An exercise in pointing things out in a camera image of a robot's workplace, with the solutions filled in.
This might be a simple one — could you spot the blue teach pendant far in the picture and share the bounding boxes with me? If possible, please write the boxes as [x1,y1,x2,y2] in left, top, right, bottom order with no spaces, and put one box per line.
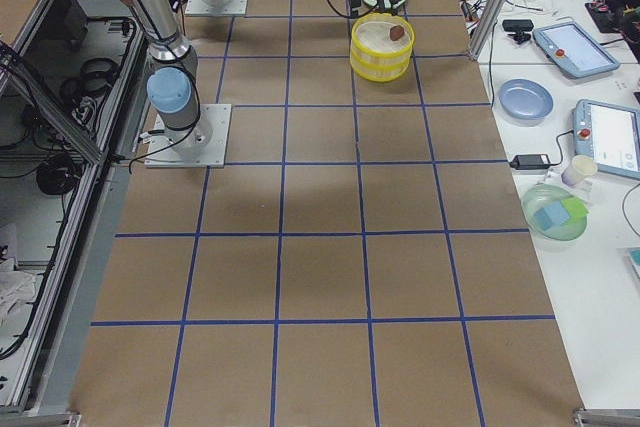
[532,21,620,78]

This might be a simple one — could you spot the blue round plate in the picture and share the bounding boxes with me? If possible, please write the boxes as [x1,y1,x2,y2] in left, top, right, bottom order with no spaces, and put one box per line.
[498,78,554,125]

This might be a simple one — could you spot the blue teach pendant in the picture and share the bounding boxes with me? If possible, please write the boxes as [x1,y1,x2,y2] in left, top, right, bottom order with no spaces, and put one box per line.
[532,21,620,78]
[572,99,639,180]

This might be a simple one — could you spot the black webcam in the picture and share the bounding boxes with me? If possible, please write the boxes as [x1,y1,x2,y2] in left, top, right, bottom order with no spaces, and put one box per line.
[502,19,534,45]

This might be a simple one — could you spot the white paper cup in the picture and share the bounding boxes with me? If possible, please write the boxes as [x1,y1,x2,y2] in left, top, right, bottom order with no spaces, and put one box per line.
[561,155,598,187]

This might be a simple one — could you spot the black power adapter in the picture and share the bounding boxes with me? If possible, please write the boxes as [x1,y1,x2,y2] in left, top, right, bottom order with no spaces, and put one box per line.
[509,154,552,171]

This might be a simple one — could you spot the blue teach pendant near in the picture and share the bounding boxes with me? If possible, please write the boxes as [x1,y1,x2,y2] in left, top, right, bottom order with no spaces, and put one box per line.
[572,99,639,180]

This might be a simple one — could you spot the yellow steamer basket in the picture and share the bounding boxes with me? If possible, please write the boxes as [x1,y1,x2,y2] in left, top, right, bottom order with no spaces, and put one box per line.
[351,13,415,58]

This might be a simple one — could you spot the green bowl with sponges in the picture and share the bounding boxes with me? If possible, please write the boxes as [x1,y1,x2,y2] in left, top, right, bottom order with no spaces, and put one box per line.
[522,184,589,241]

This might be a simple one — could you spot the brown steamed bun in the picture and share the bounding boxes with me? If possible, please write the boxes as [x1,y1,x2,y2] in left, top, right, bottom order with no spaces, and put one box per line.
[389,25,405,41]

